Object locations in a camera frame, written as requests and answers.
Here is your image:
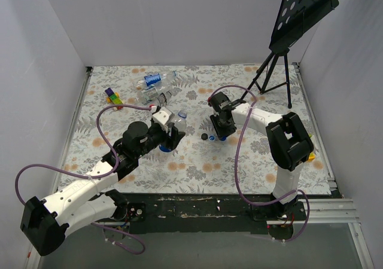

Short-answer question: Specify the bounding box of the Pepsi plastic bottle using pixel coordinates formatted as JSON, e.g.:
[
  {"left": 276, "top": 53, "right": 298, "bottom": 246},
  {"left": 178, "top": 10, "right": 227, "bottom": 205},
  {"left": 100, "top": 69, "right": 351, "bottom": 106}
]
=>
[{"left": 159, "top": 111, "right": 187, "bottom": 152}]

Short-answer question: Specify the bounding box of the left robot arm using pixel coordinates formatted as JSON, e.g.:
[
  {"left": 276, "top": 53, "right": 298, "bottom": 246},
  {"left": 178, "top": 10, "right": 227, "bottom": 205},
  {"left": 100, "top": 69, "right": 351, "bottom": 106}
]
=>
[{"left": 20, "top": 121, "right": 186, "bottom": 256}]

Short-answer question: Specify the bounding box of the black base beam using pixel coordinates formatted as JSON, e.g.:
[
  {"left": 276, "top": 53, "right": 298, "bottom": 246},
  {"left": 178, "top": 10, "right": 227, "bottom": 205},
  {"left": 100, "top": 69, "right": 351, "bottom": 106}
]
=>
[{"left": 101, "top": 192, "right": 309, "bottom": 234}]

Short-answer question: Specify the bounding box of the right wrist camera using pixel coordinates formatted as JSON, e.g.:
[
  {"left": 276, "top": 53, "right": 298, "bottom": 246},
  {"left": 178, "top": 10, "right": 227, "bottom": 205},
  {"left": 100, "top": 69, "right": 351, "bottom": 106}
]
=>
[{"left": 208, "top": 91, "right": 231, "bottom": 112}]

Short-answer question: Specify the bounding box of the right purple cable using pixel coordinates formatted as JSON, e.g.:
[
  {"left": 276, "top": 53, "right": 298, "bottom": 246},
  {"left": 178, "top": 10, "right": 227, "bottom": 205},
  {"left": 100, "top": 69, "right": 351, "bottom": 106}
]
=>
[{"left": 208, "top": 85, "right": 309, "bottom": 243}]

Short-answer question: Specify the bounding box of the clear lying bottle silver label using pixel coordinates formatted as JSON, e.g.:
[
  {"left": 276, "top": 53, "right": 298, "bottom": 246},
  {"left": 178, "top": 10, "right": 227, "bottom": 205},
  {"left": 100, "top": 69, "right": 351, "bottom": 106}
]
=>
[{"left": 137, "top": 85, "right": 171, "bottom": 105}]

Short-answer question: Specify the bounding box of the blue label lying bottle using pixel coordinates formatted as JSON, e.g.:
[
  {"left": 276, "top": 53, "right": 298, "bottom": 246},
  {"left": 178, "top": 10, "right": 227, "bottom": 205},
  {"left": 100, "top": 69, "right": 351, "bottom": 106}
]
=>
[{"left": 133, "top": 71, "right": 177, "bottom": 90}]

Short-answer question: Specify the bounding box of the clear lying bottle black label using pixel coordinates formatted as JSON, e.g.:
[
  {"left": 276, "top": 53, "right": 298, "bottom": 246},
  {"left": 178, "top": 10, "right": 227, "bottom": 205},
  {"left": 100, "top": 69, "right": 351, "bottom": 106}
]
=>
[{"left": 150, "top": 91, "right": 172, "bottom": 108}]

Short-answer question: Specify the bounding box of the floral table cloth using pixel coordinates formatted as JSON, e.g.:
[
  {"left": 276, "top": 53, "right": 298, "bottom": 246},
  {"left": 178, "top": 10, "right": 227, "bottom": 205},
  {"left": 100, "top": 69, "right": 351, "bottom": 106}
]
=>
[{"left": 56, "top": 65, "right": 333, "bottom": 195}]

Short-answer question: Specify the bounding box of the multicolour toy brick stack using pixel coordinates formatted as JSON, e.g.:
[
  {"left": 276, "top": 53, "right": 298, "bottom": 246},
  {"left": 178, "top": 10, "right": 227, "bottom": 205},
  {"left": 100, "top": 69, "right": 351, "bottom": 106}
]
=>
[{"left": 105, "top": 87, "right": 123, "bottom": 111}]

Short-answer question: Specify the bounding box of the yellow green toy brick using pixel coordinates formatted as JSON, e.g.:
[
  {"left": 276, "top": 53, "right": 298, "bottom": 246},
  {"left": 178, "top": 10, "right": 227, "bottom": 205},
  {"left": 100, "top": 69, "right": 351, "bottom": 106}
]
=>
[{"left": 308, "top": 133, "right": 316, "bottom": 162}]

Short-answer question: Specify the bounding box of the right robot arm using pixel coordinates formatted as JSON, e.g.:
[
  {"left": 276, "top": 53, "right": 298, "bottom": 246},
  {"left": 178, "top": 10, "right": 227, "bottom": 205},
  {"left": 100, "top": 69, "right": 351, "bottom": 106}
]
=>
[{"left": 208, "top": 91, "right": 314, "bottom": 220}]

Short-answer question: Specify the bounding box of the black music stand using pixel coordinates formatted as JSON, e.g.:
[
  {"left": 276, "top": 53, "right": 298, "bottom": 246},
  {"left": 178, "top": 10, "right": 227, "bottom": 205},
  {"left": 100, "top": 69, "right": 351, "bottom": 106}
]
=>
[{"left": 248, "top": 0, "right": 339, "bottom": 108}]

